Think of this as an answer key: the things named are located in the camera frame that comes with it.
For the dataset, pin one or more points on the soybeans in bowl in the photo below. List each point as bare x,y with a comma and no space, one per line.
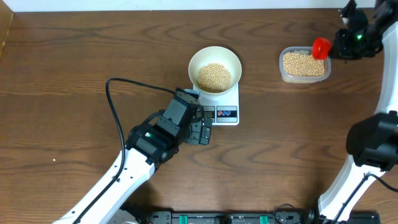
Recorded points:
214,78

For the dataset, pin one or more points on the red plastic measuring scoop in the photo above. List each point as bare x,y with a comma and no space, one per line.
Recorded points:
321,48

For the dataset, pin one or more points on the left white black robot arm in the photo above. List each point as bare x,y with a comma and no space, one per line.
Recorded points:
149,145

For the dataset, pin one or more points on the soybeans pile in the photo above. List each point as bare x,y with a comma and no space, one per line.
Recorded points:
302,65

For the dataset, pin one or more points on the clear plastic container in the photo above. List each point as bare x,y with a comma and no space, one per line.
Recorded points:
297,79

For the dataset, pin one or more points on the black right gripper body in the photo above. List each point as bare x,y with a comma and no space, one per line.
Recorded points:
349,49

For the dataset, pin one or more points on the white digital kitchen scale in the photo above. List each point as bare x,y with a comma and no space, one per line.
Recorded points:
224,109

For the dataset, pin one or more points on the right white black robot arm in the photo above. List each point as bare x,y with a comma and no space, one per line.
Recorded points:
371,144

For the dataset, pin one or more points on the white ceramic bowl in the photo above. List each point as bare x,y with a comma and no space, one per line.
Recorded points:
215,54

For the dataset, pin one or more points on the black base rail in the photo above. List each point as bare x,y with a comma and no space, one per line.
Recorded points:
282,215

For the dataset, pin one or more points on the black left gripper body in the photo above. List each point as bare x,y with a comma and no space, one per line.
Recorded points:
191,132

